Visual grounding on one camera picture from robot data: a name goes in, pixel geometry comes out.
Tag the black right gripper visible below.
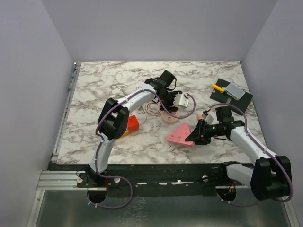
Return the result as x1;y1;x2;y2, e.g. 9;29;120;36
186;118;225;145

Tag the pink triangular power strip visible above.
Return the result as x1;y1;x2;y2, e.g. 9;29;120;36
166;122;195;147

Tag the round pink power strip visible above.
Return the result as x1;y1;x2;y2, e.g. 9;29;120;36
161;112;178;124

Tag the pink power cable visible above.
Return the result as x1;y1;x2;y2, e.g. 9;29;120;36
145;101;163;116

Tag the red cube socket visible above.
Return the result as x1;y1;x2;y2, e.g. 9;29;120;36
127;115;139;133

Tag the orange power strip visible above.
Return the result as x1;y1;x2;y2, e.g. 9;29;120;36
121;131;130;137

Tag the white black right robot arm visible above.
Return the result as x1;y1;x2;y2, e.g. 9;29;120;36
185;104;294;202

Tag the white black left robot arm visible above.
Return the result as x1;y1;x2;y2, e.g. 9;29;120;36
86;70;182;187

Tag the small pink charger adapter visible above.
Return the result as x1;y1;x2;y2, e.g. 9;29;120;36
197;113;205;120

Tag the black flat box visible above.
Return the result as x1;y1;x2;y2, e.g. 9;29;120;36
229;92;253;113

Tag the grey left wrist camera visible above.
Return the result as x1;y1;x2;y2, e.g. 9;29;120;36
173;93;189;108

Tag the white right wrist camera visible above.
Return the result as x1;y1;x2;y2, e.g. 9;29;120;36
202;109;214;125

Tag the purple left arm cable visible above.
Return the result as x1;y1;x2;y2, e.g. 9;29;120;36
89;89;196;209

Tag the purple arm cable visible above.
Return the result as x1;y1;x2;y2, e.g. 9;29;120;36
89;89;196;209
208;103;293;207

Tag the white grey network switch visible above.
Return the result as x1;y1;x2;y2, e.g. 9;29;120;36
225;83;246;101

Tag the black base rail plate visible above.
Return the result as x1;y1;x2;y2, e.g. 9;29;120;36
48;163;236;200

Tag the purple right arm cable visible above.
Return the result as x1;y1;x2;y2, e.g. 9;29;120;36
208;103;293;207

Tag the aluminium frame rail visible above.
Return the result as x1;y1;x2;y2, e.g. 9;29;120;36
29;61;299;227

